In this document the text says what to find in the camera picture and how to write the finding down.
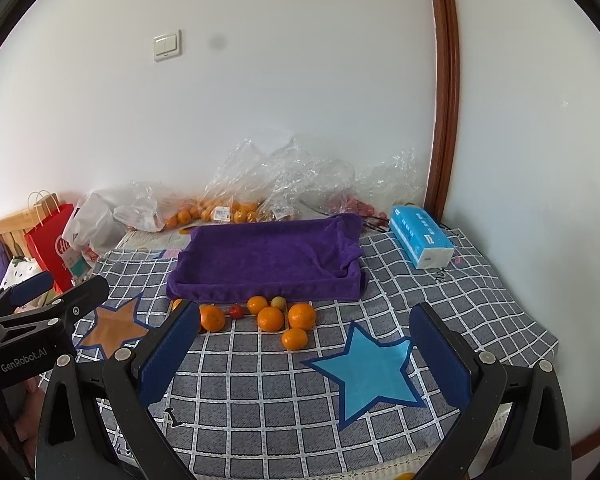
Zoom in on blue tissue pack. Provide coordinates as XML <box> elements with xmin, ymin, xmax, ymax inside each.
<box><xmin>389</xmin><ymin>205</ymin><xmax>455</xmax><ymax>270</ymax></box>

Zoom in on white wall light switch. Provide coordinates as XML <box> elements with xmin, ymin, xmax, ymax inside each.
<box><xmin>152</xmin><ymin>29</ymin><xmax>182</xmax><ymax>62</ymax></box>

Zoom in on purple towel-covered tray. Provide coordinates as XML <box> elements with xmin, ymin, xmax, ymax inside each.
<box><xmin>166</xmin><ymin>214</ymin><xmax>365</xmax><ymax>304</ymax></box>

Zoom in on large orange right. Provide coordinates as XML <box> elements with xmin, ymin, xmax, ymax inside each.
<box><xmin>287</xmin><ymin>302</ymin><xmax>316</xmax><ymax>330</ymax></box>

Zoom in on red paper shopping bag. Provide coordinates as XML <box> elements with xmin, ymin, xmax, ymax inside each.
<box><xmin>24</xmin><ymin>191</ymin><xmax>91</xmax><ymax>294</ymax></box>

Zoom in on clear bag of red fruit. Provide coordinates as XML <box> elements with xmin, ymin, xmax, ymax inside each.
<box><xmin>325</xmin><ymin>148</ymin><xmax>424</xmax><ymax>229</ymax></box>

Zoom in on wooden chair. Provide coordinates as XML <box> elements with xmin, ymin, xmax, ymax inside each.
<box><xmin>0</xmin><ymin>190</ymin><xmax>62</xmax><ymax>258</ymax></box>

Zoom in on brown wooden door frame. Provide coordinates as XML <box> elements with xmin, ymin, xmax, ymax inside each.
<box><xmin>424</xmin><ymin>0</ymin><xmax>460</xmax><ymax>221</ymax></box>

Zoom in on yellow-green small fruit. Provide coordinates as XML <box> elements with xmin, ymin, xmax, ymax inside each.
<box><xmin>270</xmin><ymin>296</ymin><xmax>287</xmax><ymax>311</ymax></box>

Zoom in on white plastic bag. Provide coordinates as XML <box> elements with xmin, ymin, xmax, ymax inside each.
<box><xmin>61</xmin><ymin>192</ymin><xmax>126</xmax><ymax>266</ymax></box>

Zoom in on small red tomato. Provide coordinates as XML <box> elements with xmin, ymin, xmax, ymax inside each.
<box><xmin>228</xmin><ymin>304</ymin><xmax>245</xmax><ymax>320</ymax></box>

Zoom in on clear bag left oranges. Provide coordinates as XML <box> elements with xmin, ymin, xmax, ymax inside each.
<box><xmin>92</xmin><ymin>180</ymin><xmax>202</xmax><ymax>233</ymax></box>

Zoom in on clear bag of oranges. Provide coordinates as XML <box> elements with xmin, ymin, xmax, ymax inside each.
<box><xmin>200</xmin><ymin>139</ymin><xmax>355</xmax><ymax>224</ymax></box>

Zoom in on grey checked star blanket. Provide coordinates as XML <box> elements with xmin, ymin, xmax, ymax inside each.
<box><xmin>37</xmin><ymin>227</ymin><xmax>560</xmax><ymax>480</ymax></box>

